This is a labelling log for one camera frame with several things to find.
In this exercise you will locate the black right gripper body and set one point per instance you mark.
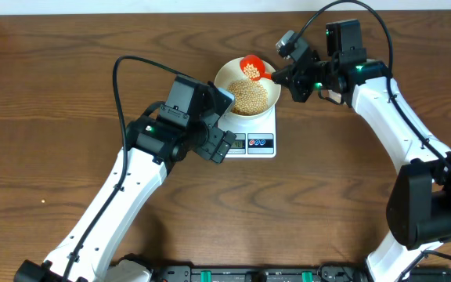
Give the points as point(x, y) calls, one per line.
point(304, 84)

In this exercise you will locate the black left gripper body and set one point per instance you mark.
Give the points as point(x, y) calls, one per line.
point(214, 136)

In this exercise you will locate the red measuring scoop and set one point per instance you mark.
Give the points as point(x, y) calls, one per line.
point(258, 63)

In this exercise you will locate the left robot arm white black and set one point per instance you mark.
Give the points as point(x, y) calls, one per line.
point(153, 144)

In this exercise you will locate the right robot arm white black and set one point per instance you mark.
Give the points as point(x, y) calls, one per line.
point(418, 212)

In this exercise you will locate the soybeans in scoop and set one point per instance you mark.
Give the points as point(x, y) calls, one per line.
point(251, 71)

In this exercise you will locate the cream bowl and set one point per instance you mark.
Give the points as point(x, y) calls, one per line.
point(231, 72)

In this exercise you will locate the soybeans in bowl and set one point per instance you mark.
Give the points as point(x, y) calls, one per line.
point(250, 96)

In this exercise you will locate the white digital kitchen scale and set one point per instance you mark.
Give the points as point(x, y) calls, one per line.
point(255, 135)

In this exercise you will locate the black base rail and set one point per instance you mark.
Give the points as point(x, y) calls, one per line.
point(249, 274)

